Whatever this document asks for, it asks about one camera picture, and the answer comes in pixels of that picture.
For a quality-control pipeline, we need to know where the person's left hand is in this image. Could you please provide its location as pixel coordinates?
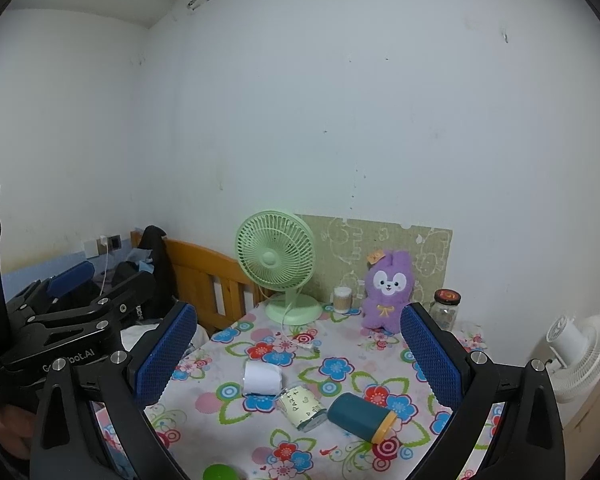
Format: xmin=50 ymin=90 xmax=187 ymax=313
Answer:
xmin=0 ymin=404 xmax=32 ymax=461

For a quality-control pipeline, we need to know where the green desk fan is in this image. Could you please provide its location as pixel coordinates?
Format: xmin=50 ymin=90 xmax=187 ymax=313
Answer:
xmin=235 ymin=211 xmax=324 ymax=326

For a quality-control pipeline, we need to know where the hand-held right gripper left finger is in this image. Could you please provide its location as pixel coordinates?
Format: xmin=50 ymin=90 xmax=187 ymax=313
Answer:
xmin=28 ymin=301 xmax=198 ymax=480

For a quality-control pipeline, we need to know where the black jacket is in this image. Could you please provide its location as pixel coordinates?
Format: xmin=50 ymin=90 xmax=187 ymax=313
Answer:
xmin=97 ymin=226 xmax=170 ymax=322

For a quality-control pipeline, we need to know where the wooden bed headboard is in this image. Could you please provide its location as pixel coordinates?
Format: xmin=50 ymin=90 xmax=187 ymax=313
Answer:
xmin=130 ymin=230 xmax=276 ymax=336

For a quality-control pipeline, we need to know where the cup with handwritten label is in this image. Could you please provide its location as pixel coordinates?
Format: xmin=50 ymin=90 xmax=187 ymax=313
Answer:
xmin=278 ymin=384 xmax=327 ymax=432

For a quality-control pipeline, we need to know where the purple plush bunny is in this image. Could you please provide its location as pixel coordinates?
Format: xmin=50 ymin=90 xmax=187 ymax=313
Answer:
xmin=361 ymin=249 xmax=415 ymax=333

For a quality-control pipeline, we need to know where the green patterned wall panel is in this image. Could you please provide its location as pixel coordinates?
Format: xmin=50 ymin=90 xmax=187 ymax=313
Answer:
xmin=295 ymin=214 xmax=453 ymax=311

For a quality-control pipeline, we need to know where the green ball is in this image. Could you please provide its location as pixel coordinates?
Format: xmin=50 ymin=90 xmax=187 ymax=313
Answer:
xmin=202 ymin=464 xmax=238 ymax=480

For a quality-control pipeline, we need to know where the white fan cable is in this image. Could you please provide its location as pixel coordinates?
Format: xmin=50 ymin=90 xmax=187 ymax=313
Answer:
xmin=280 ymin=305 xmax=316 ymax=351

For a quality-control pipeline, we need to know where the white paper cup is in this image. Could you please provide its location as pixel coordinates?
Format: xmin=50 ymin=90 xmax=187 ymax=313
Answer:
xmin=242 ymin=360 xmax=283 ymax=397

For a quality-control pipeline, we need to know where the cotton swab container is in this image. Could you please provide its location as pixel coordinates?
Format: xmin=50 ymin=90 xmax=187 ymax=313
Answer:
xmin=332 ymin=286 xmax=353 ymax=314

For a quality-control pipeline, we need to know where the wall socket with plug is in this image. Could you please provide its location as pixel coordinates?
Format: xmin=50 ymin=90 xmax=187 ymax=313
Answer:
xmin=84 ymin=234 xmax=122 ymax=257

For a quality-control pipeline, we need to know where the teal cup with yellow rim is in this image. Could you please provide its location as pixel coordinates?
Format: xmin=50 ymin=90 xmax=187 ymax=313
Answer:
xmin=327 ymin=393 xmax=398 ymax=444

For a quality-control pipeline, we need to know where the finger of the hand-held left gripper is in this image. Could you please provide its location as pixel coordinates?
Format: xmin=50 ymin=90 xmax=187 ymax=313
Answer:
xmin=25 ymin=270 xmax=158 ymax=333
xmin=5 ymin=260 xmax=97 ymax=321

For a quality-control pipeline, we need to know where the white charger cable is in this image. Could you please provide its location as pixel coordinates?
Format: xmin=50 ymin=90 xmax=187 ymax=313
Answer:
xmin=99 ymin=246 xmax=113 ymax=292

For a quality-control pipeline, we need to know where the white standing fan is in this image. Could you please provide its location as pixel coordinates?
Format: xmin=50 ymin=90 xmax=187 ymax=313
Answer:
xmin=527 ymin=314 xmax=600 ymax=403

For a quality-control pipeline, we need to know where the beige cabinet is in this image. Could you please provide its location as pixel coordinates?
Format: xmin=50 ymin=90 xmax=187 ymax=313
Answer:
xmin=555 ymin=399 xmax=600 ymax=443

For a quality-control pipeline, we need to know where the glass jar with dark lid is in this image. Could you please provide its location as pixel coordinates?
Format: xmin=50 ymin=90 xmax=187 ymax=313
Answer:
xmin=430 ymin=288 xmax=462 ymax=333

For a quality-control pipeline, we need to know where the floral tablecloth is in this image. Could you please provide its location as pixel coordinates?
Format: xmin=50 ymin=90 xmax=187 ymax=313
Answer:
xmin=95 ymin=302 xmax=511 ymax=480

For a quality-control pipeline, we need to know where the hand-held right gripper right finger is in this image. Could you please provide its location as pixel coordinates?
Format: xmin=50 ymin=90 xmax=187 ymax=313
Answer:
xmin=400 ymin=302 xmax=566 ymax=480

